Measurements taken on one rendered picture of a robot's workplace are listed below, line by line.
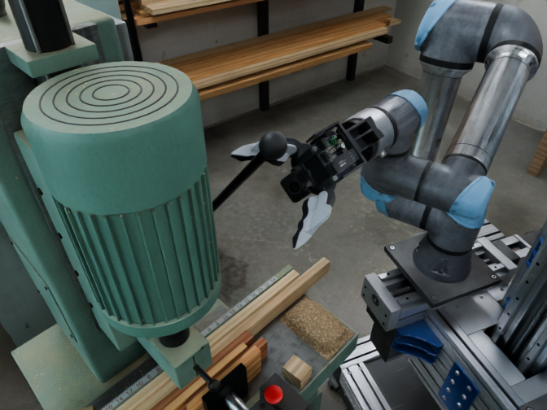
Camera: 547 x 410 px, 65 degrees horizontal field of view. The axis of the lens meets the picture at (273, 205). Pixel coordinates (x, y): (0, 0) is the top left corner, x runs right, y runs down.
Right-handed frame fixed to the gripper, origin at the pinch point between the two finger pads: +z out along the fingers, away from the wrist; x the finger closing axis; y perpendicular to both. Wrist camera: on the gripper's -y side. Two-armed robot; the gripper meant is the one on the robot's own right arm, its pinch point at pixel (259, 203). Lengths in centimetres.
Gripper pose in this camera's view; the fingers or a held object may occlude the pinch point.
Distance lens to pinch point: 57.2
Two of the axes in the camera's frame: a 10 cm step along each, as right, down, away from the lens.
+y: 4.3, -3.3, -8.4
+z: -7.1, 4.6, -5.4
